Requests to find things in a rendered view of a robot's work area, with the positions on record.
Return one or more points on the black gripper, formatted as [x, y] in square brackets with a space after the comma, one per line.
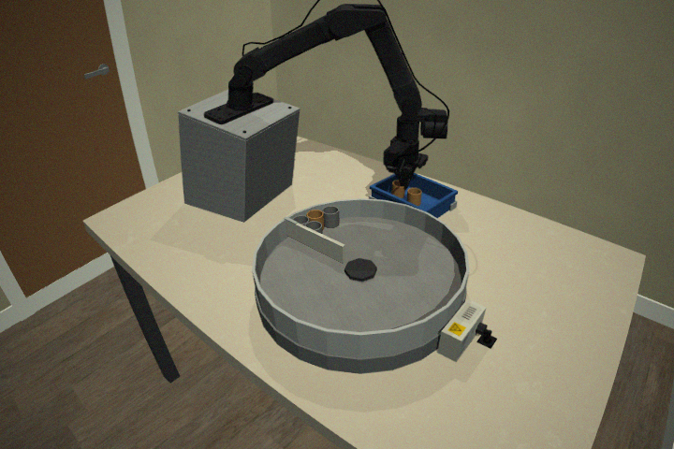
[409, 167]

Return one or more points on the grey metal bushing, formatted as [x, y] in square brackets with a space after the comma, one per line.
[331, 216]
[301, 219]
[315, 225]

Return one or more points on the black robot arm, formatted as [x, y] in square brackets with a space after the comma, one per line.
[346, 20]

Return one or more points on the blue open-top crate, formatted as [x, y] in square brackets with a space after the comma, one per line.
[432, 192]

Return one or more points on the bronze bushing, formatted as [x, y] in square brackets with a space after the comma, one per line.
[396, 190]
[415, 199]
[316, 215]

